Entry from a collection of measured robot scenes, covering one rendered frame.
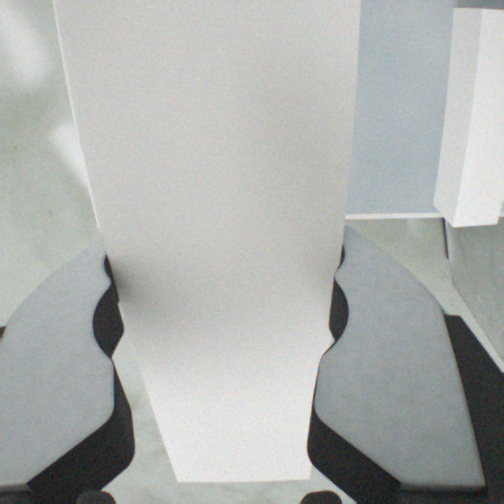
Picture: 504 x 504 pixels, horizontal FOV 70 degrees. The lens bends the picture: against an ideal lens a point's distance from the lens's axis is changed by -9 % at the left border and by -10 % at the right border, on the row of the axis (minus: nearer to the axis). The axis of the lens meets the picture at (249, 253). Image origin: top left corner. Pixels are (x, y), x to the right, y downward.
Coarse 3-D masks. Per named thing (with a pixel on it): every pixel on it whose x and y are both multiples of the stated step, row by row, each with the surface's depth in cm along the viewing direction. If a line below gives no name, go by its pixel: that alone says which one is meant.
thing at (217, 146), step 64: (64, 0) 7; (128, 0) 7; (192, 0) 7; (256, 0) 7; (320, 0) 7; (128, 64) 8; (192, 64) 8; (256, 64) 8; (320, 64) 8; (128, 128) 8; (192, 128) 8; (256, 128) 8; (320, 128) 8; (128, 192) 9; (192, 192) 9; (256, 192) 9; (320, 192) 9; (128, 256) 10; (192, 256) 10; (256, 256) 10; (320, 256) 10; (128, 320) 11; (192, 320) 11; (256, 320) 11; (320, 320) 11; (192, 384) 13; (256, 384) 13; (192, 448) 15; (256, 448) 15
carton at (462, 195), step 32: (480, 32) 32; (480, 64) 34; (448, 96) 41; (480, 96) 36; (448, 128) 42; (480, 128) 38; (448, 160) 44; (480, 160) 40; (448, 192) 44; (480, 192) 42; (480, 224) 44
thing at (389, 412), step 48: (336, 288) 9; (384, 288) 9; (336, 336) 9; (384, 336) 7; (432, 336) 7; (336, 384) 7; (384, 384) 6; (432, 384) 6; (336, 432) 6; (384, 432) 6; (432, 432) 6; (336, 480) 6; (384, 480) 5; (432, 480) 5; (480, 480) 5
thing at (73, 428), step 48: (96, 240) 11; (48, 288) 9; (96, 288) 9; (48, 336) 8; (96, 336) 8; (0, 384) 7; (48, 384) 7; (96, 384) 7; (0, 432) 6; (48, 432) 6; (96, 432) 6; (0, 480) 5; (48, 480) 5; (96, 480) 6
